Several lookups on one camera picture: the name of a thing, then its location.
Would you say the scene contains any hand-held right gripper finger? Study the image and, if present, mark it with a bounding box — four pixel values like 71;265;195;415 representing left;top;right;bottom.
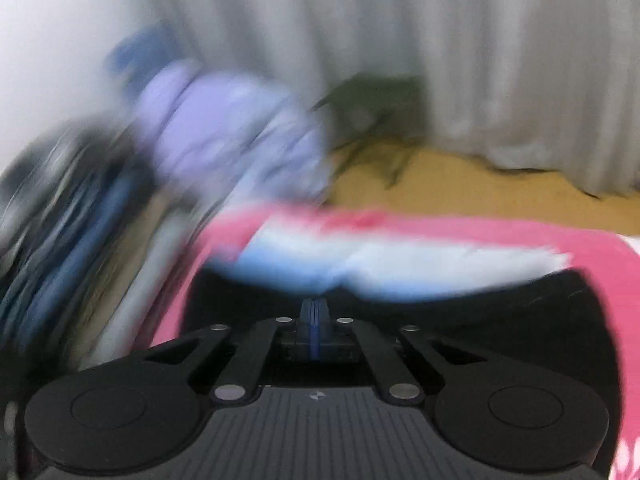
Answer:
313;299;486;406
142;299;314;407

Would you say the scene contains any black garment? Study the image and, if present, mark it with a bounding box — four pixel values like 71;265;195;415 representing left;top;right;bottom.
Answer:
182;265;623;480

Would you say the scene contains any white folded cloth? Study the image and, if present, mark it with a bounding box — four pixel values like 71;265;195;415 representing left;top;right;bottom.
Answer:
250;222;573;303

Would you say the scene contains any lavender cloth bundle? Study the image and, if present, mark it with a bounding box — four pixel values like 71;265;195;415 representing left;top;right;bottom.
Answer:
132;60;331;206

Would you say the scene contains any green folding stool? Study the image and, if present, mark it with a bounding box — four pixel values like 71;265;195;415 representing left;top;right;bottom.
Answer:
310;74;431;188

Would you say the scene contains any dark blue cloth pile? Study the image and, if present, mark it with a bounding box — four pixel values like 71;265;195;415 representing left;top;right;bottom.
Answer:
0;120;166;356

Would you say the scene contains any pink floral blanket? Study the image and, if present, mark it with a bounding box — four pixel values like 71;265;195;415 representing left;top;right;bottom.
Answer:
150;205;640;480

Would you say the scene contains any grey curtain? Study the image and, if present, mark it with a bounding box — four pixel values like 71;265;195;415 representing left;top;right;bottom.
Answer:
135;0;640;198

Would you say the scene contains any blue blurred object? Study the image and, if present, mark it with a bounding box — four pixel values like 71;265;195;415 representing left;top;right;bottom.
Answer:
107;25;173;78

